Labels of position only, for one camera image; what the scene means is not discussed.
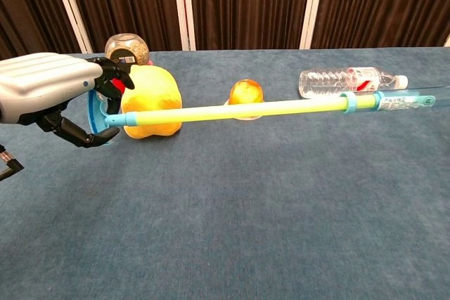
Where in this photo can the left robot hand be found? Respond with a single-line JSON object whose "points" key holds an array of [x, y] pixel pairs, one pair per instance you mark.
{"points": [[42, 82]]}

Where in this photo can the glass jar red lid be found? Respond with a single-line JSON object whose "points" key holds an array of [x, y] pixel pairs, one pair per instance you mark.
{"points": [[126, 47]]}

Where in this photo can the yellow plush toy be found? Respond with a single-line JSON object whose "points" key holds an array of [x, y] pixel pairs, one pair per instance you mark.
{"points": [[154, 89]]}

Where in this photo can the orange jelly cup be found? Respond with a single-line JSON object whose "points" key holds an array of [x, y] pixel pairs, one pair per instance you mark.
{"points": [[246, 92]]}

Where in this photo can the blue table cloth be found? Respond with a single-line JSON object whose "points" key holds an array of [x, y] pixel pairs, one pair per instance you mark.
{"points": [[246, 226]]}

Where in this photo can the clear plastic water bottle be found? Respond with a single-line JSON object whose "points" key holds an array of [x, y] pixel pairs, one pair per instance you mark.
{"points": [[327, 84]]}

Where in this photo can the white partition post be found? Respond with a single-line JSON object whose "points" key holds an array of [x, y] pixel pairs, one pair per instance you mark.
{"points": [[183, 8], [70, 8], [313, 8]]}

